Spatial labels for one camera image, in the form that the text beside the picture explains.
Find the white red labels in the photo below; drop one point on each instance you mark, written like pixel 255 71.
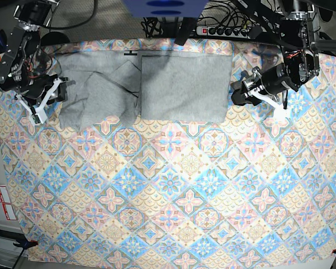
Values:
pixel 6 205

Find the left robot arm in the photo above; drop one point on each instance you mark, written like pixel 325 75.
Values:
pixel 292 29

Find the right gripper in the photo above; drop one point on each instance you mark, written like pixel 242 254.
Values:
pixel 42 91

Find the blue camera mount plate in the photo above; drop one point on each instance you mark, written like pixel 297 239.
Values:
pixel 165 8

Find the black power strip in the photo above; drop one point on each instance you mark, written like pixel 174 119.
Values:
pixel 226 32

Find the patterned tablecloth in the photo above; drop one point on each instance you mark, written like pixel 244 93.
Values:
pixel 250 192

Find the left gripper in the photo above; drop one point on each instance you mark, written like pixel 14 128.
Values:
pixel 270 86

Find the black clamp bottom left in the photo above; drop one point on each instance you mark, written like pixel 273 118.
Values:
pixel 25 244

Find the black round base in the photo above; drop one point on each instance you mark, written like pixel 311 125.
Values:
pixel 54 38

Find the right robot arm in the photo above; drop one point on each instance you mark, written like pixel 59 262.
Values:
pixel 23 44

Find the grey T-shirt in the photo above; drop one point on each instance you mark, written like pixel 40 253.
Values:
pixel 150 84

